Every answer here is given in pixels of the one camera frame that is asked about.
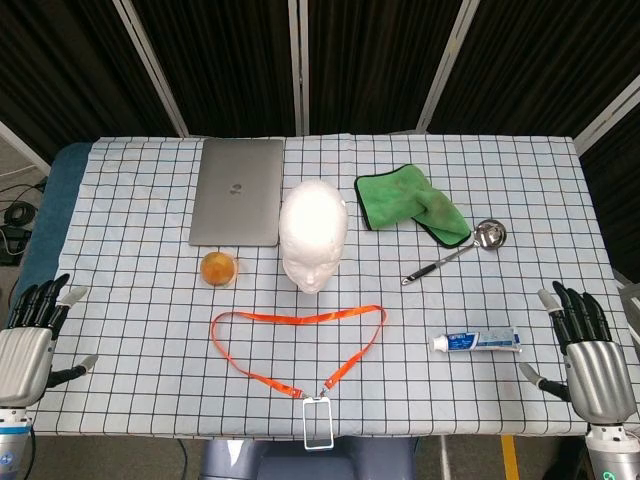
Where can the blue padded table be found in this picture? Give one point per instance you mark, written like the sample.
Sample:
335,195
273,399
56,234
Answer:
47,225

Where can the white foam mannequin head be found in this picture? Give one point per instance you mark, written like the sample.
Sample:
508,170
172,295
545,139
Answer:
312,225

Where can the clear badge holder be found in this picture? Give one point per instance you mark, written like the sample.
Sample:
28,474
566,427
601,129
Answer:
304,425

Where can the white checkered tablecloth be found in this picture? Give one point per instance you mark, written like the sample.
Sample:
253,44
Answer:
150,325

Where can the grey-blue robot torso base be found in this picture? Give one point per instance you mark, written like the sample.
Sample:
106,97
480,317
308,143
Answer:
280,462

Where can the white blue toothpaste tube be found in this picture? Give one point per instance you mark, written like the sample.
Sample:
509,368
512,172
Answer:
480,340

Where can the grey closed laptop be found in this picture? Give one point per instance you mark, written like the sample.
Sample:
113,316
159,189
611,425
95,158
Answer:
235,195

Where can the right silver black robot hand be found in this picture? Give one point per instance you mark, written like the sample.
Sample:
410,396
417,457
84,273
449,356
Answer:
595,375

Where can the green microfiber cloth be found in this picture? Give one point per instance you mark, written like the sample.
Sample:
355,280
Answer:
400,195

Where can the black folding screen white frame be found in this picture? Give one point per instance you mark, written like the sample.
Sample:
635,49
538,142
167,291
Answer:
225,65

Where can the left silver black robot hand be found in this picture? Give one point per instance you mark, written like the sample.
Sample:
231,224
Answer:
22,357

